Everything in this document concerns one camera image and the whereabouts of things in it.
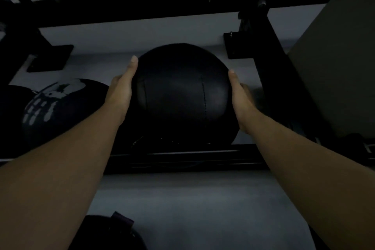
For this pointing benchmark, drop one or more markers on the person's right forearm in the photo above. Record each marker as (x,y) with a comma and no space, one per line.
(316,176)

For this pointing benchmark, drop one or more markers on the person's left forearm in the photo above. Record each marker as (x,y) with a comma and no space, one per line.
(55,182)

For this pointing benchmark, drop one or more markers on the large beige box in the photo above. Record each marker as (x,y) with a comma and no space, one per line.
(337,53)

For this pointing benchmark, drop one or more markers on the ball with red handprint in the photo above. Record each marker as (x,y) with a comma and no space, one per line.
(11,123)

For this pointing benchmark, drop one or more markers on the person's left hand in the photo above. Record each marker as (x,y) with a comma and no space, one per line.
(120,97)

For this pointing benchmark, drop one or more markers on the ball with white handprint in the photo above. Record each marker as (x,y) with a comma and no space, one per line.
(73,118)

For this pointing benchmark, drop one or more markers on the black white-stitched medicine ball purple tag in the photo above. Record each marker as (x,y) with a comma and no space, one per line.
(102,235)

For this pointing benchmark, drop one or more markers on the black metal rack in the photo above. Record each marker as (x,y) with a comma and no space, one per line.
(278,88)

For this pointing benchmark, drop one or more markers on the large black leather medicine ball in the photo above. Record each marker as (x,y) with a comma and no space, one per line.
(181,91)

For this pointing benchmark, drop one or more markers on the person's right hand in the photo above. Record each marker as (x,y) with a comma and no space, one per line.
(243,103)

